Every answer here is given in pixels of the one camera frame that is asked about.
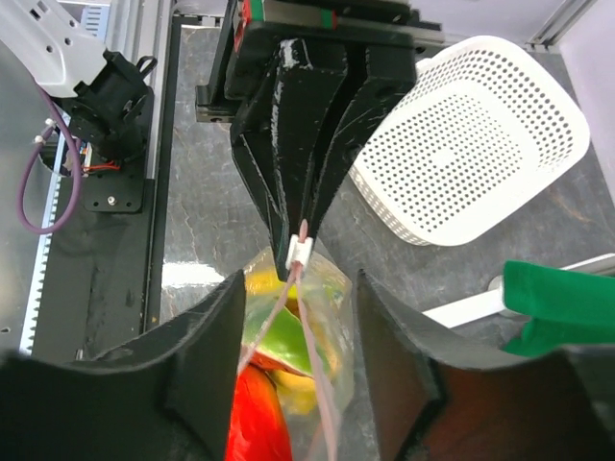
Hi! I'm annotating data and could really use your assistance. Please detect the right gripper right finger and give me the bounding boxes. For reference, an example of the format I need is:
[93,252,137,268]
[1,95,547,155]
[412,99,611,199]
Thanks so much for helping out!
[355,272,614,460]

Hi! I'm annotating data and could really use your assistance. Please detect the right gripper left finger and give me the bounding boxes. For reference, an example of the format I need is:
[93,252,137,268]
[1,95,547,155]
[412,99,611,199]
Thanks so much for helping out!
[1,272,246,460]

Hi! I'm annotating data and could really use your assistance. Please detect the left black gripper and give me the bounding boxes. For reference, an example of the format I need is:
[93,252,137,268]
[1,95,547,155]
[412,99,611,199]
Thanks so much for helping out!
[195,1,442,280]

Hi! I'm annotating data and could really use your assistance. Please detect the red mango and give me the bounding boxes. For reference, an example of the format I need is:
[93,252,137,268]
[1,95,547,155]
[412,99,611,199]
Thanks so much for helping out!
[225,365,293,461]

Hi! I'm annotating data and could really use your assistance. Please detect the watermelon slice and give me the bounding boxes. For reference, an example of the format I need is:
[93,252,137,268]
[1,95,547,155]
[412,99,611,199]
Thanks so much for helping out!
[241,299,313,377]

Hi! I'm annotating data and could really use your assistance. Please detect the clear zip top bag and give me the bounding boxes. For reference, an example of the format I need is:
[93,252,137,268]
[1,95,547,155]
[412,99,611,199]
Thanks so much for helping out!
[225,223,354,460]

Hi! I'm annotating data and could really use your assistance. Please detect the yellow mango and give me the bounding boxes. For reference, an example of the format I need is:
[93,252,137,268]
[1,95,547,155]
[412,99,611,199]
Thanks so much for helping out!
[270,370,317,416]

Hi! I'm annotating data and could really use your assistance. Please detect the yellow banana bunch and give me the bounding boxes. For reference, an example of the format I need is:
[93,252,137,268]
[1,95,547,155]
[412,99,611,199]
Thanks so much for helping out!
[245,270,284,296]

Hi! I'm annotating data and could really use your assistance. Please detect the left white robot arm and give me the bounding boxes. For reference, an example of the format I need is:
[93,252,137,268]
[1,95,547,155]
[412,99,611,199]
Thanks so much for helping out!
[1,1,443,279]

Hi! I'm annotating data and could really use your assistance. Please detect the white clothes rack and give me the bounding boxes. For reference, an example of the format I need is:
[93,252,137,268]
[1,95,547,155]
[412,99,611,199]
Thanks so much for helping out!
[423,253,614,328]

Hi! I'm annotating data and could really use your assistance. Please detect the white perforated plastic basket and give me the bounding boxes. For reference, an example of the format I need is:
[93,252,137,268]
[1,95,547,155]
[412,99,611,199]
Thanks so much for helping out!
[349,36,590,247]

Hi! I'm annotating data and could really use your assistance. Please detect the green t-shirt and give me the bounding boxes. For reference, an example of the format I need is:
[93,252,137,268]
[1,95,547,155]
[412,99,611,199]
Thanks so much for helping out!
[504,260,614,357]

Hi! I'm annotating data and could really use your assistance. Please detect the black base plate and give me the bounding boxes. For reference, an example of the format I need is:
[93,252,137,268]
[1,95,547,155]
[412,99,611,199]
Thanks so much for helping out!
[28,13,227,361]

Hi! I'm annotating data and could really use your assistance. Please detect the white slotted cable duct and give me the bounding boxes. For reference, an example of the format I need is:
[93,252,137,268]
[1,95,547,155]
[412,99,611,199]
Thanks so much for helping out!
[19,134,65,354]

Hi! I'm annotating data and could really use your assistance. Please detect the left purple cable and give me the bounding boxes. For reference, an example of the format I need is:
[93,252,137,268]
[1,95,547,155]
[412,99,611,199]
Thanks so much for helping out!
[17,88,84,235]

